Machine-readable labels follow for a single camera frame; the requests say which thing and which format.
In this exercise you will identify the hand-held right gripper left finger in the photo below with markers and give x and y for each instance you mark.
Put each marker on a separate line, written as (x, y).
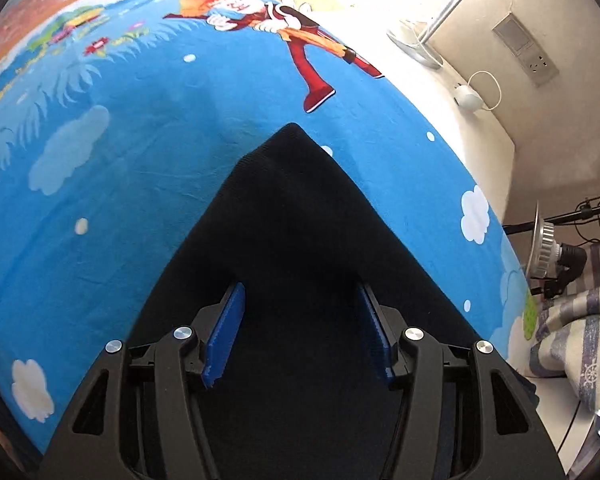
(225, 340)

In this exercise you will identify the striped cloth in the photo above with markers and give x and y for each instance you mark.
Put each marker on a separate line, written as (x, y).
(590, 340)

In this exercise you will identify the blue cartoon printed blanket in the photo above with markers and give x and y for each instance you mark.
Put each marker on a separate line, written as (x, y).
(130, 185)

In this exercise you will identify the black lamp stand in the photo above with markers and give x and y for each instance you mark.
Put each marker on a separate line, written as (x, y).
(530, 224)

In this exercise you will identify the wall socket panel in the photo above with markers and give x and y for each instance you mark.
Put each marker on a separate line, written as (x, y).
(522, 47)

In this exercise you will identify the black pants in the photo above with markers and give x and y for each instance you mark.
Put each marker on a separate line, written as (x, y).
(290, 220)

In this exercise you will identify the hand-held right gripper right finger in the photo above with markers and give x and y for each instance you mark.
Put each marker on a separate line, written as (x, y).
(375, 340)

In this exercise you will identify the silver studio lamp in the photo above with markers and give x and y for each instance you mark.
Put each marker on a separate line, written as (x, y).
(545, 245)

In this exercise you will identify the white charger plug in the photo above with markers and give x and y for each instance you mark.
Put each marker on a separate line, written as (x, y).
(465, 96)

